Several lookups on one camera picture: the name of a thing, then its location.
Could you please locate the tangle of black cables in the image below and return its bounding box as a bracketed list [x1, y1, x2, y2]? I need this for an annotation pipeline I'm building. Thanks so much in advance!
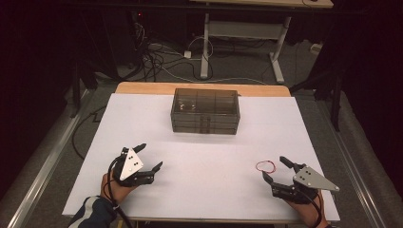
[131, 18, 217, 83]

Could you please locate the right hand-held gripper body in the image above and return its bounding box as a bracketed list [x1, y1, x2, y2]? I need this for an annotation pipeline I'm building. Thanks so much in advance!
[270, 164, 340, 204]

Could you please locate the black metal stand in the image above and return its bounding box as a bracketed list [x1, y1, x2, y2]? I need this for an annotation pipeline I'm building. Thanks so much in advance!
[69, 60, 100, 119]
[288, 63, 345, 133]

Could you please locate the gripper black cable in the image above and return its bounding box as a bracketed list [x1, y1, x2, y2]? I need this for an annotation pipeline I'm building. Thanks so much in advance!
[106, 156, 134, 228]
[302, 191, 325, 228]

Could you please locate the long white floor cable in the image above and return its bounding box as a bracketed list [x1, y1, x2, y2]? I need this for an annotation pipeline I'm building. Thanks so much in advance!
[158, 61, 269, 86]

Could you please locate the white frame desk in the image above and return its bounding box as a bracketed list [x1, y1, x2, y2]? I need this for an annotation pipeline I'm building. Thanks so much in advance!
[189, 0, 335, 86]

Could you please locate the thin red string loop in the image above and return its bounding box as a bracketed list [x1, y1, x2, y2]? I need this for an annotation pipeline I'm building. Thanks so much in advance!
[255, 160, 277, 175]

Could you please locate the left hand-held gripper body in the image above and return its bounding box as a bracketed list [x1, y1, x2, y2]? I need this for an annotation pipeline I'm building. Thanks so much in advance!
[112, 146, 156, 188]

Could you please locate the person's right hand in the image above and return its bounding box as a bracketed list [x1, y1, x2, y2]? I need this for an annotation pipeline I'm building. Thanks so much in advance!
[284, 191, 329, 228]

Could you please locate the aluminium floor rail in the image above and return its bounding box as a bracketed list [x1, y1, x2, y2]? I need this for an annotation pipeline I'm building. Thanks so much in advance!
[6, 89, 93, 228]
[317, 94, 389, 228]

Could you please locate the black floor cable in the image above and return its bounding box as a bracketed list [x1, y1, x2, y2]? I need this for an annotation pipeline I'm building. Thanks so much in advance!
[71, 105, 108, 161]

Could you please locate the smoky transparent drawer organizer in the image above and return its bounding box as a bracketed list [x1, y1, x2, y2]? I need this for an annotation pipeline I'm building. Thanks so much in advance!
[170, 87, 241, 136]

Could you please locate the white table mat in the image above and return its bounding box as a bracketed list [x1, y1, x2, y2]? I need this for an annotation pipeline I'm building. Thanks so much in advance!
[62, 92, 340, 222]

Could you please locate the person's left hand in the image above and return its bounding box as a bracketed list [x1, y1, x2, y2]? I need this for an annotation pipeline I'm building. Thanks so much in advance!
[100, 172, 137, 203]

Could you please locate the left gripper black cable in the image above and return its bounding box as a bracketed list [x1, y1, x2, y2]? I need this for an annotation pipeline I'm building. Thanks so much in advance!
[106, 156, 134, 228]

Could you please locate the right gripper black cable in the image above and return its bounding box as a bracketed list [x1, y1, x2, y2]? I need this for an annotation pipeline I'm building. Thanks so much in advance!
[302, 191, 325, 228]

